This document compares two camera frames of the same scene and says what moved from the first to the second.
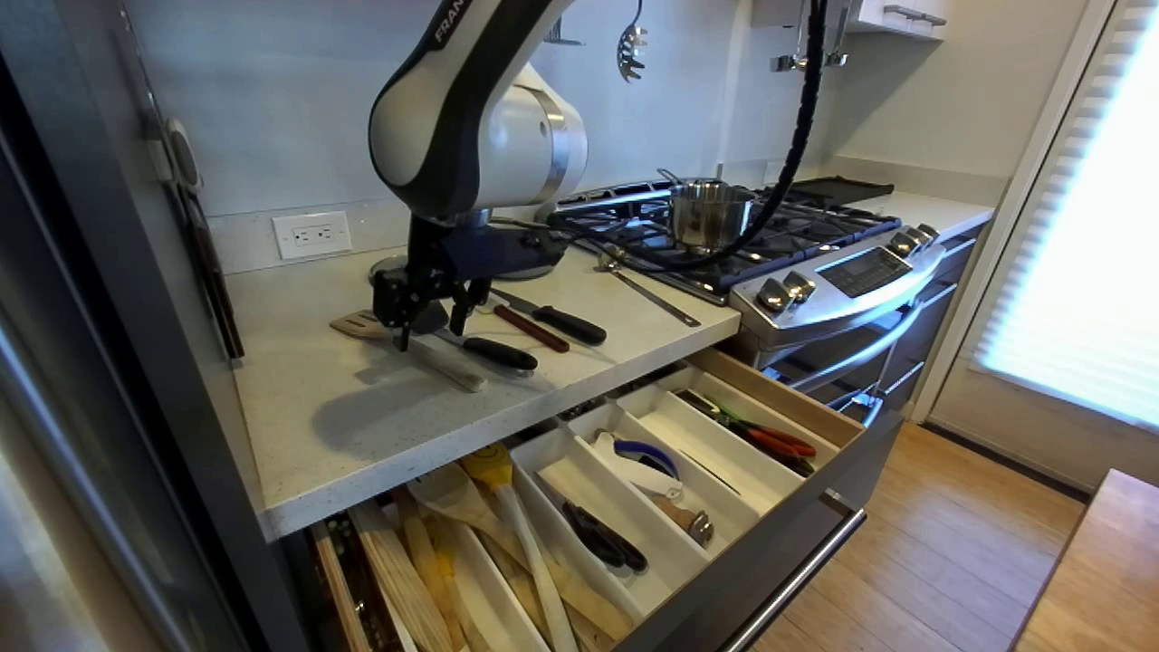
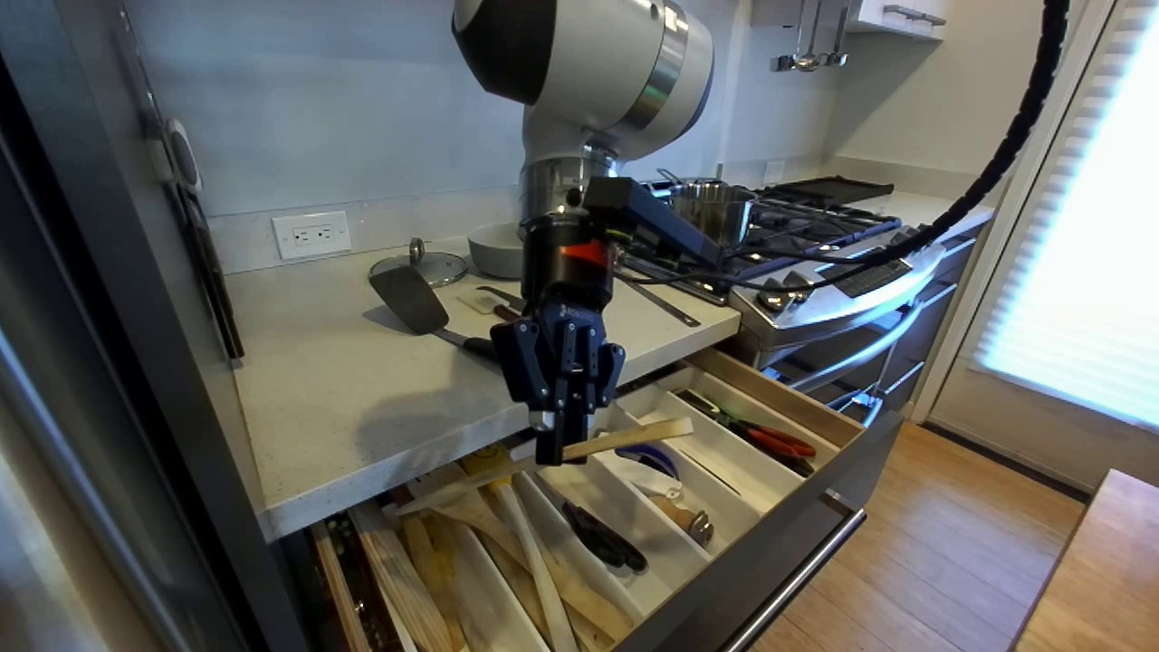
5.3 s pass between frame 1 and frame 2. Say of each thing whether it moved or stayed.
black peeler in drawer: stayed
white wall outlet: stayed
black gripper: moved
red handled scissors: stayed
